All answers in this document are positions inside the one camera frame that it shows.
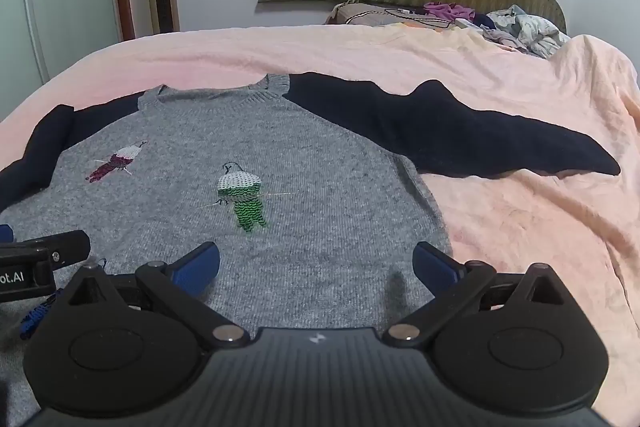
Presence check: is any pink blanket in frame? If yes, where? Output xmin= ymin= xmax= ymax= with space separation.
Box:
xmin=0 ymin=24 xmax=640 ymax=427

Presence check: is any beige pillow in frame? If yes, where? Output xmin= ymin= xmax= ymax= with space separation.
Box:
xmin=325 ymin=1 xmax=453 ymax=30

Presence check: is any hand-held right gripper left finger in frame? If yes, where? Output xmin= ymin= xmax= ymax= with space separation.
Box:
xmin=62 ymin=241 xmax=252 ymax=350

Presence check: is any purple cloth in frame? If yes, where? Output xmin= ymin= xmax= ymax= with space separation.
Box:
xmin=422 ymin=2 xmax=476 ymax=22

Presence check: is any light printed cloth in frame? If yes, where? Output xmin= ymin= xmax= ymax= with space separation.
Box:
xmin=482 ymin=6 xmax=571 ymax=58

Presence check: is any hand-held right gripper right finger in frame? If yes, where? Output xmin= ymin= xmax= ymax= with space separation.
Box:
xmin=382 ymin=241 xmax=576 ymax=350

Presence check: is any grey sweater with navy sleeves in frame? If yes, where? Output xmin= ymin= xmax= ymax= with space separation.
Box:
xmin=0 ymin=72 xmax=622 ymax=415

